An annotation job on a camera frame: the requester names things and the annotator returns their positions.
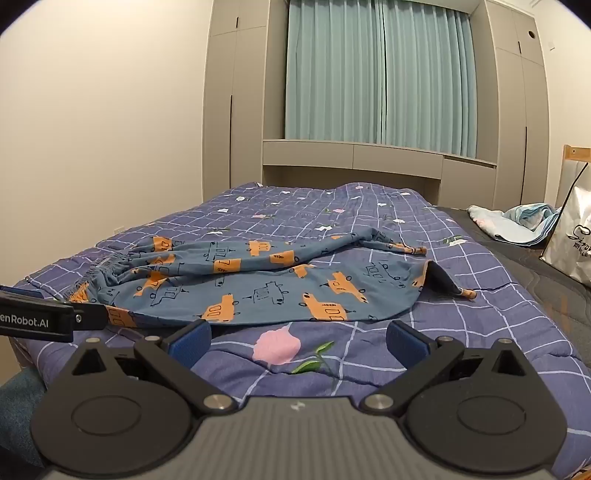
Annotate purple checked floral blanket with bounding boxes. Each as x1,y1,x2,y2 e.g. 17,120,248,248
11,181,591,480

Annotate beige window bench cabinet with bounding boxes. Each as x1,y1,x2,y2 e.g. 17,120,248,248
262,138,497,206

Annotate blue pants with orange print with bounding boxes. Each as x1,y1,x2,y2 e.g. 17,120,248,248
69,231,478,329

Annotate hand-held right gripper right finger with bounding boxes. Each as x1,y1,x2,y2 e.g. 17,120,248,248
362,319,539,413

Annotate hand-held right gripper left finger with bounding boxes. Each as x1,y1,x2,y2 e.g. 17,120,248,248
69,318,238,414

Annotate dark grey mattress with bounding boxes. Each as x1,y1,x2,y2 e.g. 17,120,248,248
434,205,591,365

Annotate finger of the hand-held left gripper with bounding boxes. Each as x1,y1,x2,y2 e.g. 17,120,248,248
0,285,63,304
0,295,110,343

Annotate person's leg in jeans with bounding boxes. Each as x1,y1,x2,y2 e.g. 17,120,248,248
0,369,47,469

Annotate white plastic bag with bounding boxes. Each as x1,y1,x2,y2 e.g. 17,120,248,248
539,161,591,296

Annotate tall beige wardrobe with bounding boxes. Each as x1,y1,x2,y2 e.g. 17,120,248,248
202,0,289,204
475,0,552,210

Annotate light blue crumpled cloth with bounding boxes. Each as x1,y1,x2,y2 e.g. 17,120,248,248
466,202,561,247

